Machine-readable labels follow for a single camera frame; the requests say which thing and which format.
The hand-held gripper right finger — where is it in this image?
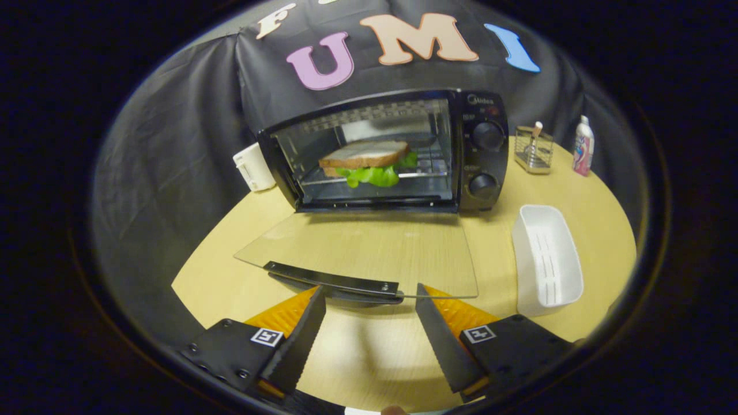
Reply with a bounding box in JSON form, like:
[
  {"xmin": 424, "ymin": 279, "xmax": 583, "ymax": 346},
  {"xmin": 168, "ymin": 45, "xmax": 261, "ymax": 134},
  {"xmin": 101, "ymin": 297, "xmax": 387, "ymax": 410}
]
[{"xmin": 414, "ymin": 282, "xmax": 574, "ymax": 404}]

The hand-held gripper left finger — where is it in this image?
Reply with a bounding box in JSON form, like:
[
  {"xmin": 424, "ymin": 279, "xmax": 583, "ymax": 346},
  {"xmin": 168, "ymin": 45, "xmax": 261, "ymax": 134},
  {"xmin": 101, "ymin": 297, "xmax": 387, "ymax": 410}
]
[{"xmin": 179, "ymin": 285, "xmax": 327, "ymax": 401}]

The black toaster oven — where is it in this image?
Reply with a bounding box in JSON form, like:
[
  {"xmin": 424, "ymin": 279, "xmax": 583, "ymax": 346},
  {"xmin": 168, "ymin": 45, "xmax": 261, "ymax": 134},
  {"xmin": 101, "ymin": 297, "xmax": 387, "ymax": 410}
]
[{"xmin": 234, "ymin": 88, "xmax": 510, "ymax": 306}]

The lettuce sandwich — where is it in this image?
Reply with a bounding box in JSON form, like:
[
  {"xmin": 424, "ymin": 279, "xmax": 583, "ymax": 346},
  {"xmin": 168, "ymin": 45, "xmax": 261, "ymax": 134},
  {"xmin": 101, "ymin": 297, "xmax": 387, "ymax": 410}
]
[{"xmin": 318, "ymin": 140, "xmax": 419, "ymax": 188}]

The white pop-up toaster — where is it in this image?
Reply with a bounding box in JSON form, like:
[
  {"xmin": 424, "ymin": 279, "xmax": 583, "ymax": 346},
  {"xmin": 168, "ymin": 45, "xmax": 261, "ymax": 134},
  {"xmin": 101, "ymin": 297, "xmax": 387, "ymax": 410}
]
[{"xmin": 233, "ymin": 142, "xmax": 277, "ymax": 192}]

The white plastic tray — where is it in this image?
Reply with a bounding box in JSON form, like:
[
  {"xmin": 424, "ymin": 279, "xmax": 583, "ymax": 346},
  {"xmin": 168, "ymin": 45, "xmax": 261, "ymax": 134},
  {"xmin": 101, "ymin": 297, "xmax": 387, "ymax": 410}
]
[{"xmin": 511, "ymin": 204, "xmax": 584, "ymax": 317}]

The black backdrop cloth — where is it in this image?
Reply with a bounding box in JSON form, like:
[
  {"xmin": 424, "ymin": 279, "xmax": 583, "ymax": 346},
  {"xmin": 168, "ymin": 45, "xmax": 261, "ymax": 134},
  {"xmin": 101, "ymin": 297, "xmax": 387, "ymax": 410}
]
[{"xmin": 89, "ymin": 0, "xmax": 646, "ymax": 346}]

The white bottle with pink label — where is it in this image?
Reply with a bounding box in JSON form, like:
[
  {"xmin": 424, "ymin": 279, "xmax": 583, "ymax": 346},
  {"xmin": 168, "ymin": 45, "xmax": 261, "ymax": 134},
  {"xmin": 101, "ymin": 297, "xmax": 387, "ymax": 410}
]
[{"xmin": 572, "ymin": 115, "xmax": 595, "ymax": 176}]

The wire mesh basket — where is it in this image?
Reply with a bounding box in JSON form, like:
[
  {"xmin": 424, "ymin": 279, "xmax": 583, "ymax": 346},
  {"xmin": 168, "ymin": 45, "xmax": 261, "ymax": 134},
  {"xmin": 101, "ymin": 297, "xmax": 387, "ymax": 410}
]
[{"xmin": 514, "ymin": 122, "xmax": 555, "ymax": 175}]

